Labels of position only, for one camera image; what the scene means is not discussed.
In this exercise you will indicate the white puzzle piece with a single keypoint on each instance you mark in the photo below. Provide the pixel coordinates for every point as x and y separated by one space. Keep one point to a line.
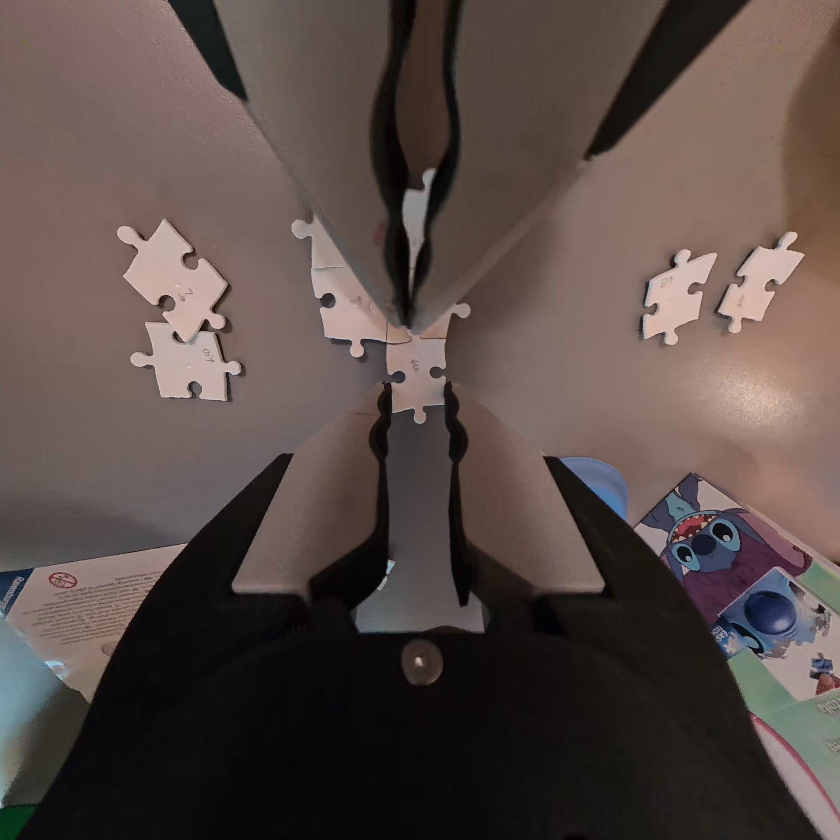
164 275
676 295
190 374
761 282
417 374

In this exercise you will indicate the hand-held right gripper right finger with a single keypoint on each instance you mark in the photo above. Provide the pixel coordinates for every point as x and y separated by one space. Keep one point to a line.
525 518

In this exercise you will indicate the white printed puzzle bag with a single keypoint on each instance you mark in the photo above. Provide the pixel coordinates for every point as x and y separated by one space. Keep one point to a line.
79 604

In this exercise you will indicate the cartoon print puzzle box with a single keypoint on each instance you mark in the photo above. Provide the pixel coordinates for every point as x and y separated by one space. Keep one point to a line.
754 590

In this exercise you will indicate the assembled white puzzle pieces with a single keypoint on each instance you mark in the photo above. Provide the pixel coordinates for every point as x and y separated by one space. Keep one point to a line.
348 315

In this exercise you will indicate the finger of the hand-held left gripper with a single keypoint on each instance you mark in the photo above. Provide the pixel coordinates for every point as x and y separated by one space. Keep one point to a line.
525 98
315 98

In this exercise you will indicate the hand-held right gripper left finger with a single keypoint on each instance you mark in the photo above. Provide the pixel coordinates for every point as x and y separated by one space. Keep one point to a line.
308 518

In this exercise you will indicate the blue round plastic stand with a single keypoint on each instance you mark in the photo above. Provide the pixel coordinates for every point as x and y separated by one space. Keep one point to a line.
600 485

